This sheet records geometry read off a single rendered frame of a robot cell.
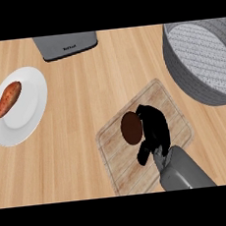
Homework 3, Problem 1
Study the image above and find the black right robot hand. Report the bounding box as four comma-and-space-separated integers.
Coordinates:
130, 101, 175, 168

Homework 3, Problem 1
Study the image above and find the brown chocolate cupcake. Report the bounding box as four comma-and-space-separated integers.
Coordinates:
118, 110, 144, 147

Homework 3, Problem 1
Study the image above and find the pale wooden cutting board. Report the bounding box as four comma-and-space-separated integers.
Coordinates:
89, 75, 201, 199

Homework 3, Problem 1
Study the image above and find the grey wicker basket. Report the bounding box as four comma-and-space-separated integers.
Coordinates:
159, 17, 226, 112

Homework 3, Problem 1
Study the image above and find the grey metal appliance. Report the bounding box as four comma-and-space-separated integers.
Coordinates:
32, 30, 100, 64

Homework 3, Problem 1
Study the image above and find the white round plate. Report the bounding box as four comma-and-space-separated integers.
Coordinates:
0, 64, 54, 148

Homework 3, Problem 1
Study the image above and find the orange sweet potato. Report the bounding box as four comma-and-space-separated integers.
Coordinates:
0, 81, 26, 119

